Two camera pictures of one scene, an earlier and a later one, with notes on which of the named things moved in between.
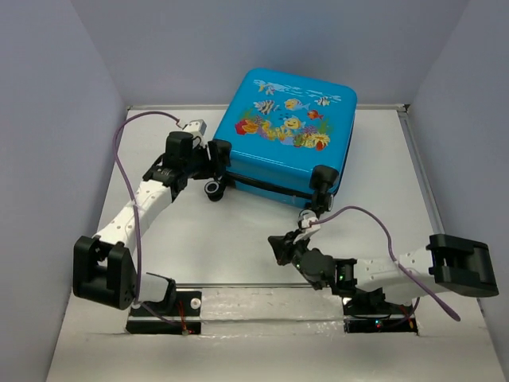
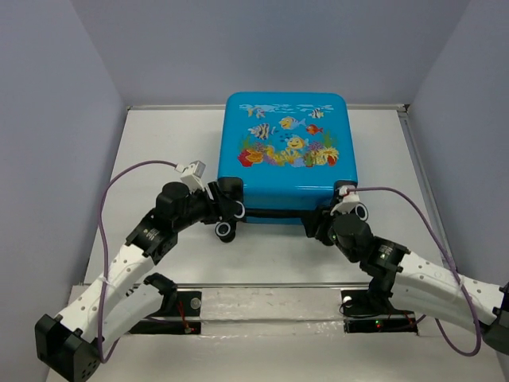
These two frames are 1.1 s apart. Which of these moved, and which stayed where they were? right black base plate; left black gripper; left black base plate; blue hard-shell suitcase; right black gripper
Moved: blue hard-shell suitcase; right black gripper; left black gripper
Stayed: left black base plate; right black base plate
